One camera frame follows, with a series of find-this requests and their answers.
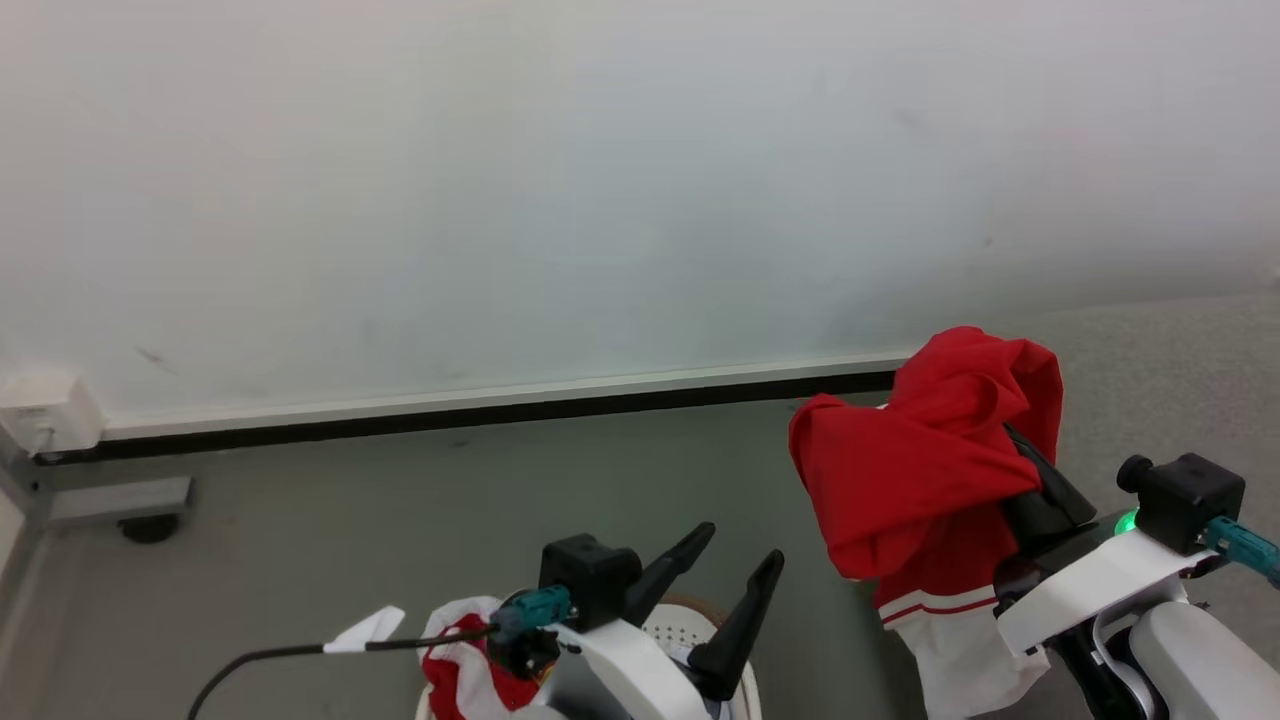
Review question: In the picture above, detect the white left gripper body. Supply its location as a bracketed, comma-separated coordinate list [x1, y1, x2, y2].
[545, 617, 717, 720]

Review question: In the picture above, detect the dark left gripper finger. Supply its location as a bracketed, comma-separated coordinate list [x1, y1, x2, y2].
[624, 521, 717, 627]
[687, 549, 786, 703]

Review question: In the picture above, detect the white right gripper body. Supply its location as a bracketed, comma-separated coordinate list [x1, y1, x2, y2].
[993, 508, 1218, 658]

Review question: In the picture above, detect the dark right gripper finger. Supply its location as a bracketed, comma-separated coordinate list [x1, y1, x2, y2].
[1003, 424, 1099, 531]
[1001, 490, 1047, 553]

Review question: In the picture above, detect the red garment with white hem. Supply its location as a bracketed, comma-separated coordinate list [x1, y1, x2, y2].
[787, 325, 1064, 720]

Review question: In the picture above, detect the white perforated laundry basket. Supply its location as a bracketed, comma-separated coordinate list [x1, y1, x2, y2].
[415, 594, 763, 720]

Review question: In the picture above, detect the white black baseboard strip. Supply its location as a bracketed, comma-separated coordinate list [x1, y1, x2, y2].
[33, 348, 919, 468]

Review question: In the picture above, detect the grey stand leg with caster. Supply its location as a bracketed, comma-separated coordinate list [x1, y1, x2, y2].
[0, 425, 194, 621]

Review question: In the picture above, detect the teal left camera connector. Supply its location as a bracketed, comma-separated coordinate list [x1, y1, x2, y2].
[489, 586, 574, 643]

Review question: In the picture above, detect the teal camera connector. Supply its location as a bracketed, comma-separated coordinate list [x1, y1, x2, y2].
[489, 586, 574, 643]
[1203, 516, 1280, 589]

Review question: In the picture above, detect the teal right camera connector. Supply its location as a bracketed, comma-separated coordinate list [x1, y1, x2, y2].
[1203, 516, 1280, 589]

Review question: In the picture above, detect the white cable tag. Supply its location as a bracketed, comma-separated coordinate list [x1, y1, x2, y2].
[322, 605, 407, 655]

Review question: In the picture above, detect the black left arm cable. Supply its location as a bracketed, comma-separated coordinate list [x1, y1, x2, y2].
[188, 624, 501, 720]

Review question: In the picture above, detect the white wall box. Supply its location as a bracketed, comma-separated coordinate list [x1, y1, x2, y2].
[0, 368, 107, 457]

